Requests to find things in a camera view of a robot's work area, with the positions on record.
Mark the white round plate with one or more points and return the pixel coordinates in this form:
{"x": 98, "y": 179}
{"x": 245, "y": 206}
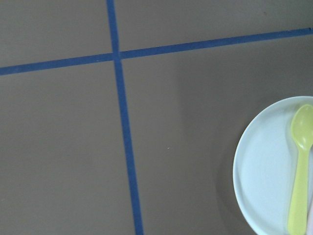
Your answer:
{"x": 264, "y": 167}

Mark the yellow plastic spoon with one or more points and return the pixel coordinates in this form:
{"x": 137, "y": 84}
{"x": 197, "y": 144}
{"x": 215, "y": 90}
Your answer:
{"x": 302, "y": 135}

